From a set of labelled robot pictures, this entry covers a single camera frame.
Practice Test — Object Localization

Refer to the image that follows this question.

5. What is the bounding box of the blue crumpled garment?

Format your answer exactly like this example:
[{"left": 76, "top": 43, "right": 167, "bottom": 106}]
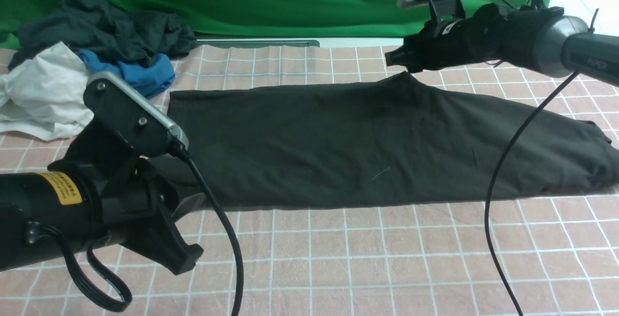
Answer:
[{"left": 78, "top": 49, "right": 176, "bottom": 99}]

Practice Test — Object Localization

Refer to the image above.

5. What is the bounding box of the white crumpled garment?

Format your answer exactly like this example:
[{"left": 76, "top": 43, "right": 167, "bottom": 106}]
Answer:
[{"left": 0, "top": 42, "right": 93, "bottom": 140}]

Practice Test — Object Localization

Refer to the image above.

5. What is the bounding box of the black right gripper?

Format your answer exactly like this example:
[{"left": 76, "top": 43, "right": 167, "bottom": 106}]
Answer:
[{"left": 384, "top": 3, "right": 564, "bottom": 73}]

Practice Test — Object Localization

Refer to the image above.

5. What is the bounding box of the dark gray long-sleeve top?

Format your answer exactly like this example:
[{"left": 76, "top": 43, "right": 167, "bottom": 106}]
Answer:
[{"left": 150, "top": 71, "right": 619, "bottom": 210}]

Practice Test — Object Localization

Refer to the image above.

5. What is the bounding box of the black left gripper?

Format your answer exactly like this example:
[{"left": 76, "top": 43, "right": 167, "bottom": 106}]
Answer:
[{"left": 47, "top": 122, "right": 205, "bottom": 276}]

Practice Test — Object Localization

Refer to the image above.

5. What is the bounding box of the left camera cable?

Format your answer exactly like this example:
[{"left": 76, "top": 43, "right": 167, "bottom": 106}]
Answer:
[{"left": 169, "top": 144, "right": 245, "bottom": 316}]

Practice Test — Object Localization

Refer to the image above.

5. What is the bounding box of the dark crumpled garment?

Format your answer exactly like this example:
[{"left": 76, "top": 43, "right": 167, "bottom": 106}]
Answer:
[{"left": 8, "top": 0, "right": 198, "bottom": 70}]

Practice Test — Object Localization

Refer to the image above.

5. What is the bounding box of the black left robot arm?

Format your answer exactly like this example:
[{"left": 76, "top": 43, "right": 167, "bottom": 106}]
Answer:
[{"left": 0, "top": 120, "right": 203, "bottom": 313}]

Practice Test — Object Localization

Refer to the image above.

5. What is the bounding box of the right camera cable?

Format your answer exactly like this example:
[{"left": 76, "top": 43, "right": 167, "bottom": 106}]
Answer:
[{"left": 467, "top": 0, "right": 581, "bottom": 316}]

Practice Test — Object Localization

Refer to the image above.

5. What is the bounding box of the camera cable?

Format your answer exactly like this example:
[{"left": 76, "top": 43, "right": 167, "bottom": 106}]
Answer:
[
  {"left": 169, "top": 144, "right": 245, "bottom": 316},
  {"left": 467, "top": 0, "right": 581, "bottom": 316}
]

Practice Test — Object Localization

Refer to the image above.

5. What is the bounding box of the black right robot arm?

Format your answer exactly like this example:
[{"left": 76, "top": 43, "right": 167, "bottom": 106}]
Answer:
[{"left": 384, "top": 3, "right": 619, "bottom": 85}]

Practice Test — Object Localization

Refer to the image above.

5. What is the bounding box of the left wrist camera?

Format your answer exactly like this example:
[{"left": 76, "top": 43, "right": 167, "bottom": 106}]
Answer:
[{"left": 83, "top": 71, "right": 189, "bottom": 158}]

